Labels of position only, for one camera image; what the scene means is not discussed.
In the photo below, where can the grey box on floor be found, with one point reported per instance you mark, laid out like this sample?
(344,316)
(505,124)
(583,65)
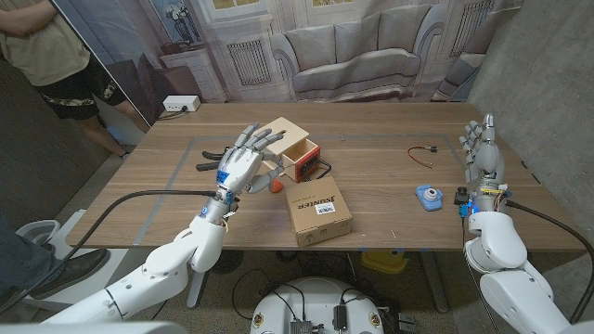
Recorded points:
(407,323)

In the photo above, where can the white robot torso edge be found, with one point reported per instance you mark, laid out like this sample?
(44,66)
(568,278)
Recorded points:
(93,328)

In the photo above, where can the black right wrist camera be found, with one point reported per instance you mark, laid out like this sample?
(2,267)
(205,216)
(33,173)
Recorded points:
(461,196)

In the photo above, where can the brown cardboard package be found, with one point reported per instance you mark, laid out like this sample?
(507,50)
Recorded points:
(320,222)

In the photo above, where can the person in jeans dark shoe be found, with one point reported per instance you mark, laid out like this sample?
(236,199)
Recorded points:
(28,269)

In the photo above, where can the wooden drawer red front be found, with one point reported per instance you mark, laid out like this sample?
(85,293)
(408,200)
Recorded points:
(304,155)

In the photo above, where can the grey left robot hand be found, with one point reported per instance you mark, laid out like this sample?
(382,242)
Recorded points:
(241,164)

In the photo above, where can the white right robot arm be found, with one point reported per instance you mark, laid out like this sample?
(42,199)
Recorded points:
(499,246)

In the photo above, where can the blue toy camera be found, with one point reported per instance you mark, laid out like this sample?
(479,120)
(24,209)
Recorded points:
(429,198)

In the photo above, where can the white power strip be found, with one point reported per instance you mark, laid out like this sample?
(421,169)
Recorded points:
(181,103)

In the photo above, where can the yellow object under table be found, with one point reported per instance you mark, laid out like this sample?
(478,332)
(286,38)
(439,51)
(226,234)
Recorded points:
(383,262)

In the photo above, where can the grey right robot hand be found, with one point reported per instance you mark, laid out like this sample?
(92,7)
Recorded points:
(487,158)

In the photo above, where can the wooden box with slot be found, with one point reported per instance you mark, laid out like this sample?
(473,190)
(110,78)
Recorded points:
(293,134)

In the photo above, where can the printed living room backdrop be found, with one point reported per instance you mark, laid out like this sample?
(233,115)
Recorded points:
(352,55)

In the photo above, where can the person in beige shirt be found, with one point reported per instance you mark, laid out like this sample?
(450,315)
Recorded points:
(46,51)

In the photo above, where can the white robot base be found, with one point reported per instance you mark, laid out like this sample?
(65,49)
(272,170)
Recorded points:
(315,297)

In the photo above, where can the black pliers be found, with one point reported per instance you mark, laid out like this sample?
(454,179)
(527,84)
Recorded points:
(209,155)

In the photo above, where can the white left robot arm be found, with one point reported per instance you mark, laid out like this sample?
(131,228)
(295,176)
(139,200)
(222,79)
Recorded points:
(162,269)

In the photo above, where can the black module on base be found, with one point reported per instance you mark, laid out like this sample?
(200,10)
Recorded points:
(339,317)

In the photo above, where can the small red toy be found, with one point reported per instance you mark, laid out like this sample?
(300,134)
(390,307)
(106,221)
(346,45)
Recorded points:
(277,187)

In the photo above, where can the grey table leg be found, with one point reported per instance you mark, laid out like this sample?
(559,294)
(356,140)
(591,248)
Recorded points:
(434,283)

